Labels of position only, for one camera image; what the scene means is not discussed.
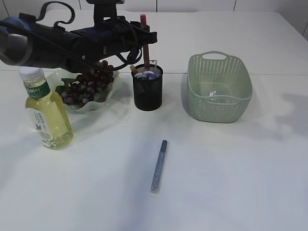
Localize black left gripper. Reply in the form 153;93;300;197
70;16;157;63

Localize red glitter pen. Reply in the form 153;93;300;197
140;13;151;72

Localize gold glitter pen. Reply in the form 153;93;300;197
130;65;139;76

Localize clear plastic ruler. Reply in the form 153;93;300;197
149;59;158;71

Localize blue scissors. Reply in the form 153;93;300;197
145;73;158;80

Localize pink scissors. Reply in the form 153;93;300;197
134;71;154;80

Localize purple artificial grape bunch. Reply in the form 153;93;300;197
55;60;114;108

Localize yellow tea bottle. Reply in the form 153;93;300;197
18;67;73;150

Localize clear plastic sheet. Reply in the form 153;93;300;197
208;90;218;97

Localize silver glitter pen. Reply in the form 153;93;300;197
150;140;167;194

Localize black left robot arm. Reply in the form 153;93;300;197
0;15;157;73

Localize black mesh pen cup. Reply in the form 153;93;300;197
131;64;163;111

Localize green wavy plastic plate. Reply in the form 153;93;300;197
46;69;122;114

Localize green woven plastic basket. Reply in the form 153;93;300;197
187;51;253;123

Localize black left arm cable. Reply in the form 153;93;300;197
0;1;142;72

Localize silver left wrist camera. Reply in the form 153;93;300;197
86;0;125;26

